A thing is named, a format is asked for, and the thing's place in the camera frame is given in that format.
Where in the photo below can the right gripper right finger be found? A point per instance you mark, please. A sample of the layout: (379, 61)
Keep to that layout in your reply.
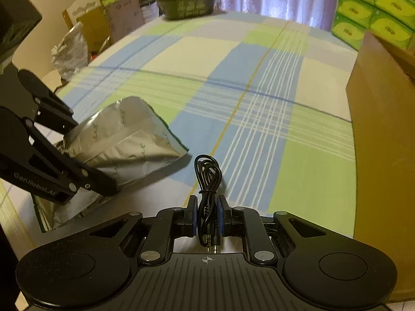
(246, 224)

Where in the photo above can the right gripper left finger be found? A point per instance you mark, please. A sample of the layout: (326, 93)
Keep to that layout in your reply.
(167, 226)

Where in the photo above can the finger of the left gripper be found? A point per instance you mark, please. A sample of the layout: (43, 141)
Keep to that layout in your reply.
(52, 112)
(30, 162)

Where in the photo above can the silver foil pouch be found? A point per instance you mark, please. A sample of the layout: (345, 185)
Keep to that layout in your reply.
(126, 141)

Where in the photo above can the crumpled plastic bag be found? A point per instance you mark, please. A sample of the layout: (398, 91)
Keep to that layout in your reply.
(71, 54)

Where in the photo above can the cardboard boxes in corner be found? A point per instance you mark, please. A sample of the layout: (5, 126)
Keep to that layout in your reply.
(103, 22)

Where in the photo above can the checked tablecloth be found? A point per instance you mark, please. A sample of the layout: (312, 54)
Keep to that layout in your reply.
(265, 97)

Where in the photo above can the brown cardboard box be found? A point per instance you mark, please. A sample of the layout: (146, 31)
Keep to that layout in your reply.
(381, 94)

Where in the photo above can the green tissue pack stack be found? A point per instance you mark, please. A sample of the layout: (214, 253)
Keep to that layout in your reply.
(391, 20)

